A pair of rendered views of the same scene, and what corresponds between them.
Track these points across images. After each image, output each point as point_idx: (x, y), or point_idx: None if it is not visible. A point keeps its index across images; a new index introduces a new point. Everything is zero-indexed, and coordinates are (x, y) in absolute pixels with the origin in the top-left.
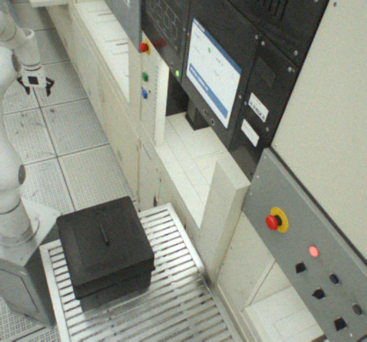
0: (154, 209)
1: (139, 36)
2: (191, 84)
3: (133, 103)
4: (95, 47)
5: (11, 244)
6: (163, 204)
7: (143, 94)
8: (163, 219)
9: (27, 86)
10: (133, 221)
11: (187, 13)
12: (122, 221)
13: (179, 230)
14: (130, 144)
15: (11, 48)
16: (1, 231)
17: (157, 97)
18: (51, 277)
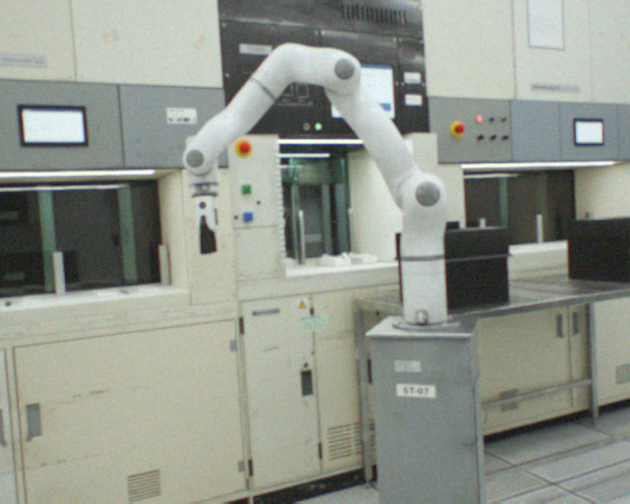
0: (366, 299)
1: None
2: (342, 119)
3: (210, 270)
4: None
5: (455, 318)
6: (357, 299)
7: (249, 216)
8: (377, 297)
9: (215, 229)
10: None
11: None
12: None
13: (389, 294)
14: (204, 372)
15: (248, 130)
16: (445, 310)
17: (281, 191)
18: (483, 309)
